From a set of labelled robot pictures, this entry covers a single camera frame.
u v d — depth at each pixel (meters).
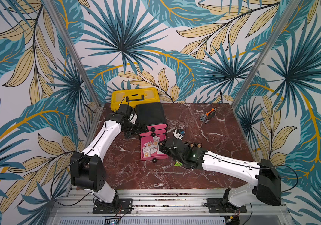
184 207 0.75
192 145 0.94
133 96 1.02
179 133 0.69
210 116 1.13
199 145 0.95
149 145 0.93
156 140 0.94
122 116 0.60
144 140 0.95
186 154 0.57
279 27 0.75
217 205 0.72
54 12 0.69
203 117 1.11
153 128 0.86
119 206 0.72
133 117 0.72
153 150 0.90
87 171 0.43
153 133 0.91
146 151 0.90
